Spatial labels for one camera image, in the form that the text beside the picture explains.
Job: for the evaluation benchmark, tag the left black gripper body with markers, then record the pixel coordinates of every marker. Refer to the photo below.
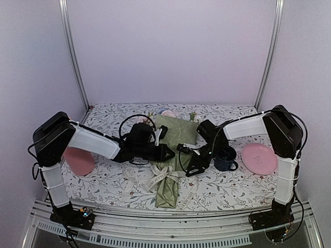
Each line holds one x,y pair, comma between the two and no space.
141,152

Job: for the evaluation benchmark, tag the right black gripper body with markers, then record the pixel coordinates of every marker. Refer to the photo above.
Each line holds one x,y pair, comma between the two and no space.
206,162

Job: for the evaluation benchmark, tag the cream printed ribbon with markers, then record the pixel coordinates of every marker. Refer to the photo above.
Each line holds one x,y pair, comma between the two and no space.
165,179

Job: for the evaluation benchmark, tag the green paper bouquet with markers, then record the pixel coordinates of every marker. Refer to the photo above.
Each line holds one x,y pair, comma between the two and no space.
180,131

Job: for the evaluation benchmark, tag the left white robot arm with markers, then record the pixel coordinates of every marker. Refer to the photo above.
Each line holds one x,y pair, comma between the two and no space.
58,133

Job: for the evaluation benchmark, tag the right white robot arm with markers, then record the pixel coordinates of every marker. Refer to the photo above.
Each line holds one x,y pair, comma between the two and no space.
287,134

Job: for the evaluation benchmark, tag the pink cylindrical vase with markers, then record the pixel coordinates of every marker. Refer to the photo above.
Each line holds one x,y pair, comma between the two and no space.
81,162

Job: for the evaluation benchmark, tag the dark blue mug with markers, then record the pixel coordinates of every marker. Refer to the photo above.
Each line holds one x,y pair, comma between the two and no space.
225,160

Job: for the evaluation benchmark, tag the floral patterned table mat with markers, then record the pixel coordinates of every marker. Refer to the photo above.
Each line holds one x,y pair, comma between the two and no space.
122,185

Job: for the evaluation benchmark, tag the pink plate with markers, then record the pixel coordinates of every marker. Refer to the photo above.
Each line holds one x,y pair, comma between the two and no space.
259,158

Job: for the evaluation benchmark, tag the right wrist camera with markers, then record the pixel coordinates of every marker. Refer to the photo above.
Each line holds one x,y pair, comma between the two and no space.
188,148

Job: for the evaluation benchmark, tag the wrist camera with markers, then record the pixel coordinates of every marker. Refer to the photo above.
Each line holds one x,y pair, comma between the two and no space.
160,134
188,148

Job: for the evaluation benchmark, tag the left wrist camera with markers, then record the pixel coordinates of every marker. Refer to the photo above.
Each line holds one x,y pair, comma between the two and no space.
160,134

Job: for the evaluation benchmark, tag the aluminium front rail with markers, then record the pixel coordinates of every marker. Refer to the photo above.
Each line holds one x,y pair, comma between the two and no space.
130,227

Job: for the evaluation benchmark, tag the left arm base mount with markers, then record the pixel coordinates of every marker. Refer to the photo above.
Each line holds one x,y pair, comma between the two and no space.
82,218

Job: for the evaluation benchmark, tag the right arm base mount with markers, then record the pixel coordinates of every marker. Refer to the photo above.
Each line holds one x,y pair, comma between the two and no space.
267,219

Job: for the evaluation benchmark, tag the right aluminium frame post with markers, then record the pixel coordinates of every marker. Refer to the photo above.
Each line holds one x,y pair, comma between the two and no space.
270,54

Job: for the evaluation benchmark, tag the aluminium frame post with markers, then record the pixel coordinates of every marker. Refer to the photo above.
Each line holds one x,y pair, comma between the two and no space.
270,54
63,8

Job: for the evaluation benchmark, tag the left aluminium frame post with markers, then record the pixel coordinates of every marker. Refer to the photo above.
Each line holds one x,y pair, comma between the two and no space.
63,8

